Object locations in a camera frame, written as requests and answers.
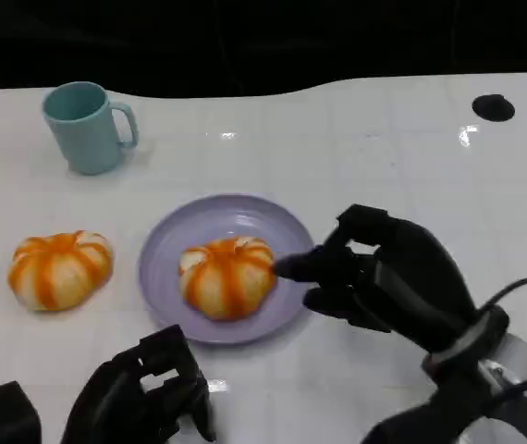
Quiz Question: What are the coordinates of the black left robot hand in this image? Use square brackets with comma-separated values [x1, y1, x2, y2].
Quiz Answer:
[59, 324, 217, 444]

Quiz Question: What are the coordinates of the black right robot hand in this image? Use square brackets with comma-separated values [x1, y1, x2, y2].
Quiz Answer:
[273, 203, 510, 358]

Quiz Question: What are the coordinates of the orange white toy bread roll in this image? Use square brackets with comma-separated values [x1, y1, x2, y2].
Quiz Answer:
[178, 236, 278, 322]
[6, 229, 116, 313]

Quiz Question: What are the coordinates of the lilac plate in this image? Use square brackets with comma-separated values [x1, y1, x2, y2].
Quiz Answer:
[137, 193, 316, 346]

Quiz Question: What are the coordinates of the black round table grommet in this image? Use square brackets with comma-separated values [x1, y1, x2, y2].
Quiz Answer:
[471, 93, 516, 123]

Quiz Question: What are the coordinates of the pale green mug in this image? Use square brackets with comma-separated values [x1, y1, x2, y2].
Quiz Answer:
[42, 81, 140, 177]

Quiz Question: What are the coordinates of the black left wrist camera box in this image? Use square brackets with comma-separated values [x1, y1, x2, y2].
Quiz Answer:
[0, 380, 43, 444]

